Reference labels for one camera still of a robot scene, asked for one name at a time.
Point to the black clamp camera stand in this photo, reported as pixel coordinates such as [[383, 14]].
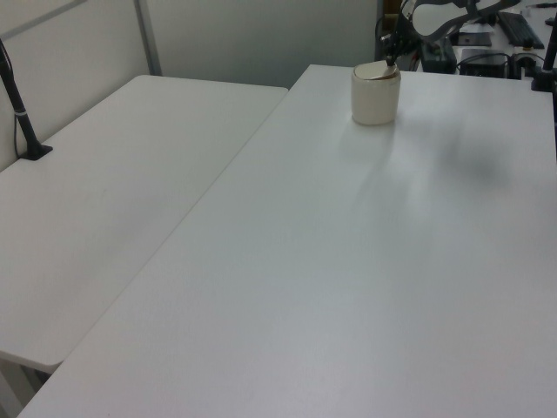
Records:
[[546, 65]]

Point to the black computer keyboard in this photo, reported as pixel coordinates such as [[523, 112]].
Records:
[[518, 28]]

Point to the black monitor stand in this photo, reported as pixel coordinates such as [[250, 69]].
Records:
[[474, 39]]

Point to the grey metal partition post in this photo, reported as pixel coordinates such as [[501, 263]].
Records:
[[148, 37]]

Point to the white side table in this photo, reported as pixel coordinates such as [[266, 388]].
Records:
[[109, 209]]

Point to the cream ceramic cup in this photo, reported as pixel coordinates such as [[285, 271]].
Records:
[[375, 96]]

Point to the black camera pole with base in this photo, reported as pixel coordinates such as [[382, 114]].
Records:
[[19, 109]]

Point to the dark green black device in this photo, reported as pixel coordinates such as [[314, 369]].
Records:
[[436, 56]]

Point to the black electronics box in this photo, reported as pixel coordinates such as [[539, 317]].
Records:
[[483, 63]]

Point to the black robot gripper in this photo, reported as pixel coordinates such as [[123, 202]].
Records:
[[400, 37]]

